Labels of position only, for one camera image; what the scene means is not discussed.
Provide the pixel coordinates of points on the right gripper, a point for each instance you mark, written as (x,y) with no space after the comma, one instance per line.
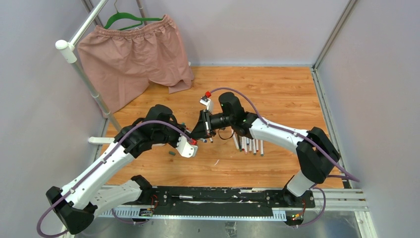
(205,128)

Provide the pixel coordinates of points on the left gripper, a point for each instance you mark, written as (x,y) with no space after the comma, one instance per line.
(182,127)

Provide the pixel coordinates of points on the yellow capped white marker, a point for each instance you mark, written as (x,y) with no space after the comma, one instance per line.
(235,141)

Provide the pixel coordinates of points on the clear green gel pen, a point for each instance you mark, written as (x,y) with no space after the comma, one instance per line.
(239,139)

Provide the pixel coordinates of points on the white acrylic marker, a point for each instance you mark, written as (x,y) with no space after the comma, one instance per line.
(244,145)

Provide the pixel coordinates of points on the green capped white marker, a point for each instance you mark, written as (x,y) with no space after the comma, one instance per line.
(253,145)

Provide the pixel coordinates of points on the teal capped white marker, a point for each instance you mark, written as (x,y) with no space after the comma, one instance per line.
(261,150)

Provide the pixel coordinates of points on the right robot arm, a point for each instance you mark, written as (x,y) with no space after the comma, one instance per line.
(316,154)

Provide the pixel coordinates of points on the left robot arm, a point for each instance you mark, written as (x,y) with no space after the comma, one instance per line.
(80,201)

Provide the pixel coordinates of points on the pink shorts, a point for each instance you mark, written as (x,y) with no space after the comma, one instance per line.
(122,64)

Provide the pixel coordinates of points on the green clothes hanger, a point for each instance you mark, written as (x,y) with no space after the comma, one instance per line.
(133,20)

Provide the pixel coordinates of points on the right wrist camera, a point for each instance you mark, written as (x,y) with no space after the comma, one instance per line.
(208,103)

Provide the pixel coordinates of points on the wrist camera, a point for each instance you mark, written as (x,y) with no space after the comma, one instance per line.
(185,149)
(208,103)

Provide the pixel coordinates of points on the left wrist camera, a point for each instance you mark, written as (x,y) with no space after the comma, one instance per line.
(185,149)

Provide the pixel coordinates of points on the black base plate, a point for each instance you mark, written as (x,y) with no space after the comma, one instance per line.
(223,201)

